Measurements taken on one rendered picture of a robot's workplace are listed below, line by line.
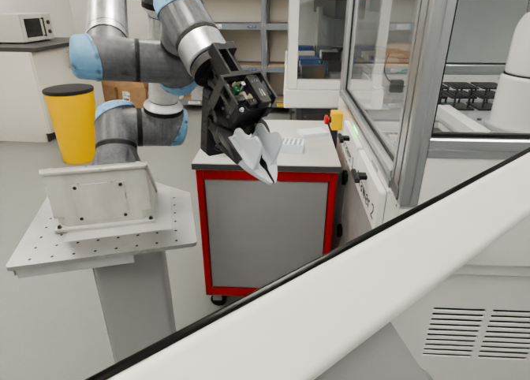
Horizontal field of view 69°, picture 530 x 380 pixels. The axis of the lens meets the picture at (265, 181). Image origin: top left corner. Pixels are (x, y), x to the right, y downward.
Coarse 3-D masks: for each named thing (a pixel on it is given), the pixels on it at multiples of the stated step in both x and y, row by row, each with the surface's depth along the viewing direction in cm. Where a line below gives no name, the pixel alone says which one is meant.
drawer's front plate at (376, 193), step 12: (360, 156) 111; (360, 168) 110; (372, 168) 101; (372, 180) 95; (360, 192) 110; (372, 192) 95; (384, 192) 89; (384, 204) 90; (372, 216) 95; (372, 228) 94
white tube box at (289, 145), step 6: (282, 138) 164; (288, 138) 164; (294, 138) 164; (282, 144) 158; (288, 144) 157; (294, 144) 157; (300, 144) 157; (282, 150) 159; (288, 150) 158; (294, 150) 158; (300, 150) 157
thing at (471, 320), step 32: (352, 192) 141; (352, 224) 140; (448, 288) 89; (480, 288) 89; (512, 288) 88; (416, 320) 94; (448, 320) 94; (480, 320) 93; (512, 320) 92; (416, 352) 99; (448, 352) 98; (480, 352) 97; (512, 352) 97
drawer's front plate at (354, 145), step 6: (348, 126) 136; (348, 132) 134; (354, 132) 129; (354, 138) 124; (342, 144) 146; (348, 144) 133; (354, 144) 121; (360, 144) 118; (348, 150) 133; (354, 150) 121; (348, 156) 133; (354, 156) 121; (348, 162) 132; (354, 162) 120; (354, 168) 120
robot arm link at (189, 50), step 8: (192, 32) 57; (200, 32) 57; (208, 32) 58; (216, 32) 58; (184, 40) 58; (192, 40) 57; (200, 40) 57; (208, 40) 57; (216, 40) 57; (224, 40) 59; (184, 48) 58; (192, 48) 57; (200, 48) 56; (208, 48) 57; (184, 56) 58; (192, 56) 57; (184, 64) 60; (192, 64) 58
